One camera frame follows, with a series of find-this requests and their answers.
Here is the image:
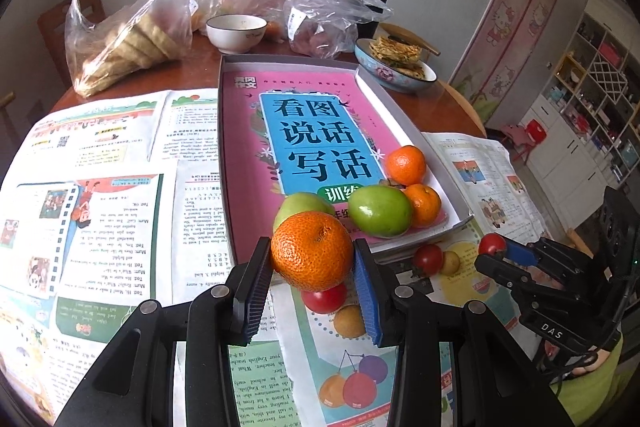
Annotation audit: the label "small red tomato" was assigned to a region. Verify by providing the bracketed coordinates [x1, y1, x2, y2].
[413, 244, 444, 275]
[478, 232, 508, 258]

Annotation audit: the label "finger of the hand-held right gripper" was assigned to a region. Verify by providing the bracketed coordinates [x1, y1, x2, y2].
[474, 254, 566, 304]
[504, 237, 571, 273]

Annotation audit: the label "small brown fruit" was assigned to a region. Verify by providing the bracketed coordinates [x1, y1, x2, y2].
[439, 250, 461, 276]
[333, 304, 367, 339]

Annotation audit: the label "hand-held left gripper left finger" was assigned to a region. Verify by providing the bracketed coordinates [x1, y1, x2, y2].
[55, 236, 275, 427]

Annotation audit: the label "pink book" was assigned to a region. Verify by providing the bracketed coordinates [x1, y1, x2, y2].
[222, 69, 448, 248]

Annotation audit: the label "white shelf cabinet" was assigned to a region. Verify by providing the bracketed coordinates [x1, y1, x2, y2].
[520, 0, 640, 192]

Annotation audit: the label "wooden slatted chair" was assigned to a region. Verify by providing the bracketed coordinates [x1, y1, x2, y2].
[37, 0, 106, 88]

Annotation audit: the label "printed newspaper sheet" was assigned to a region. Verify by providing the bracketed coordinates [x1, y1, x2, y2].
[0, 89, 241, 427]
[422, 132, 553, 253]
[225, 227, 506, 427]

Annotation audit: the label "wooden chopsticks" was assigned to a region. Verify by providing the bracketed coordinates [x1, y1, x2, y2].
[385, 32, 442, 58]

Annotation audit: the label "pink cartoon door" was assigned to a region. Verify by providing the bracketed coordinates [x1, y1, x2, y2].
[450, 0, 566, 128]

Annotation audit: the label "green jujube fruit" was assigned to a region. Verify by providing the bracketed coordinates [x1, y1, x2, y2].
[273, 192, 336, 233]
[348, 185, 414, 238]

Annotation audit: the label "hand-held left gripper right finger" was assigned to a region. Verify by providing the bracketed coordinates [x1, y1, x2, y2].
[352, 238, 576, 427]

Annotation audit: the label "clear plastic bag with red food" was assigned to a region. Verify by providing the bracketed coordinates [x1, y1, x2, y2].
[280, 0, 396, 60]

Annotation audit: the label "large red tomato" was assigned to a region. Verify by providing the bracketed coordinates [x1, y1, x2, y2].
[301, 283, 348, 314]

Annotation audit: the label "fried pancakes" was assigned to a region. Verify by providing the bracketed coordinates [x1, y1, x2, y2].
[369, 34, 428, 80]

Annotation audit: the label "person's right forearm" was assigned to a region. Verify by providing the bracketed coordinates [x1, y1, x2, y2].
[547, 334, 633, 427]

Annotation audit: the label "blue floral bowl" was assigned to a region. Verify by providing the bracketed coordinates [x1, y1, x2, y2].
[354, 38, 438, 95]

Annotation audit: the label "clear plastic bag with flatbreads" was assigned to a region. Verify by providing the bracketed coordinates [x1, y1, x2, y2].
[65, 0, 201, 98]

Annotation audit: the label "small red plastic chair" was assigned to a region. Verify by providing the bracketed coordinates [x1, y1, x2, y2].
[500, 119, 548, 152]

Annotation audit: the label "grey cardboard box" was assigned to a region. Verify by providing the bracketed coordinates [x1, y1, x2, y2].
[217, 53, 475, 265]

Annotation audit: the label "orange tangerine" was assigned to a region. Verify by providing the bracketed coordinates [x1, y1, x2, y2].
[384, 145, 427, 186]
[270, 211, 354, 292]
[402, 183, 443, 228]

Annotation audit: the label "white ceramic bowl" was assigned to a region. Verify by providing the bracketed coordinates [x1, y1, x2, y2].
[206, 14, 268, 55]

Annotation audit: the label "stack of baked flatbreads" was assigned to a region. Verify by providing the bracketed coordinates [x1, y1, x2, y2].
[77, 14, 186, 98]

